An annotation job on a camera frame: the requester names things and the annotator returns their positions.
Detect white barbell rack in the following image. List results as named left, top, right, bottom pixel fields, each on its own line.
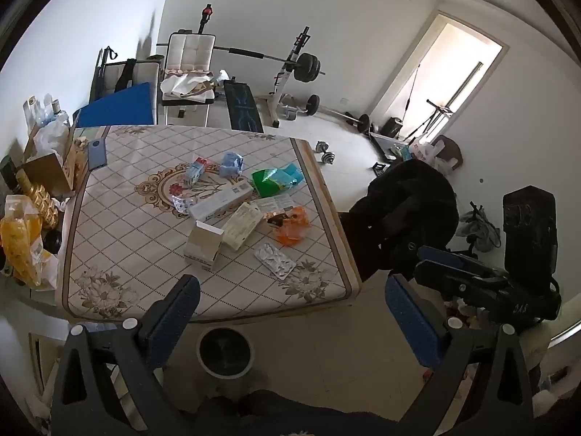
left=254, top=26, right=318, bottom=128

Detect black tripod stand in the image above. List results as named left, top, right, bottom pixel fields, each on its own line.
left=404, top=99, right=455, bottom=142

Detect white paper leaflet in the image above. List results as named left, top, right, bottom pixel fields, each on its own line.
left=256, top=195, right=293, bottom=213

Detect round white waste bin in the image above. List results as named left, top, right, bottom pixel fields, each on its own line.
left=196, top=327, right=253, bottom=380

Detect white plastic bag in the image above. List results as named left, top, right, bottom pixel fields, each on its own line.
left=34, top=120, right=71, bottom=157

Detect orange plastic wrapper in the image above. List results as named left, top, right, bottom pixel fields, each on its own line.
left=268, top=206, right=310, bottom=243

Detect grey cloth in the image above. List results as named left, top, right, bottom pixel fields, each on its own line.
left=456, top=202, right=502, bottom=254

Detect crumpled blue wrapper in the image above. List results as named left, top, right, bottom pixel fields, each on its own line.
left=219, top=152, right=243, bottom=177

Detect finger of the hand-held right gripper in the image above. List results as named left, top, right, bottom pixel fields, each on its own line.
left=414, top=260, right=504, bottom=310
left=418, top=245, right=509, bottom=282

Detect silver blister pack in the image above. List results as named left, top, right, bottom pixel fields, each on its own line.
left=253, top=243, right=297, bottom=280

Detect blue mat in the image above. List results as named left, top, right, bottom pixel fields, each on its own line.
left=73, top=82, right=156, bottom=129

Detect blue-grey phone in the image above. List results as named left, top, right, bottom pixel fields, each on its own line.
left=88, top=138, right=108, bottom=170

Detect black jacket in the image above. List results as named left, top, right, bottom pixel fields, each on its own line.
left=338, top=159, right=459, bottom=282

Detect small blue and white box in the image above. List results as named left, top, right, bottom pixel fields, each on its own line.
left=185, top=157, right=208, bottom=187

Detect brown bag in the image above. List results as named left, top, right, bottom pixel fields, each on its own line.
left=433, top=135, right=464, bottom=172

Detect upright white carton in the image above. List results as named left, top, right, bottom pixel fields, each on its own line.
left=184, top=220, right=225, bottom=273

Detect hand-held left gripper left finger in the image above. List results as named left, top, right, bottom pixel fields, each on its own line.
left=50, top=274, right=203, bottom=436

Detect barbell with black plates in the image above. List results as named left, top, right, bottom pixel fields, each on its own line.
left=212, top=45, right=328, bottom=85

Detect long white carton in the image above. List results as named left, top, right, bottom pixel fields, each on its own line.
left=188, top=184, right=255, bottom=221

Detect yellow plastic bag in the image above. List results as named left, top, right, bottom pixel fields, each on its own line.
left=0, top=194, right=57, bottom=289

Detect dotted blister pack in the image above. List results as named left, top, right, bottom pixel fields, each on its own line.
left=171, top=194, right=197, bottom=218

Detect cream cloth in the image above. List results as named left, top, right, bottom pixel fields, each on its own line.
left=162, top=69, right=214, bottom=98

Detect black weight bench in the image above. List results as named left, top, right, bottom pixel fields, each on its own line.
left=222, top=79, right=265, bottom=133

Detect black speaker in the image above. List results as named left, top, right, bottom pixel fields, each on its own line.
left=380, top=117, right=404, bottom=139

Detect white folding bed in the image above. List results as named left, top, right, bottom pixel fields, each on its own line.
left=91, top=47, right=163, bottom=103

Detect green and blue packet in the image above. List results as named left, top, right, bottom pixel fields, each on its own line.
left=251, top=163, right=304, bottom=198

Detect floor barbell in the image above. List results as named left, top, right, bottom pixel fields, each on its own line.
left=305, top=94, right=374, bottom=136

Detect floral patterned table cover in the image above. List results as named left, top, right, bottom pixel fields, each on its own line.
left=61, top=125, right=361, bottom=323

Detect gold bottle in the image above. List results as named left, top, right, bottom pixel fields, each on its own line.
left=16, top=169, right=60, bottom=228

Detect person's dark trousers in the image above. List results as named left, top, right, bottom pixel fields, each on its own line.
left=195, top=388, right=405, bottom=436

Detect brown cardboard box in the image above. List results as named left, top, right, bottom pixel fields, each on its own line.
left=22, top=133, right=78, bottom=196

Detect white padded chair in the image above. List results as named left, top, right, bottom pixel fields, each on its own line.
left=157, top=32, right=216, bottom=126

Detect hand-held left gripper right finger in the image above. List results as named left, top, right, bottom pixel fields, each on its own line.
left=385, top=274, right=535, bottom=436

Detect flat cream box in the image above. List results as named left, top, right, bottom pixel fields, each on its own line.
left=221, top=203, right=265, bottom=251

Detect red and black vacuum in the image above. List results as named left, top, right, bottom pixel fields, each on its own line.
left=197, top=4, right=215, bottom=36

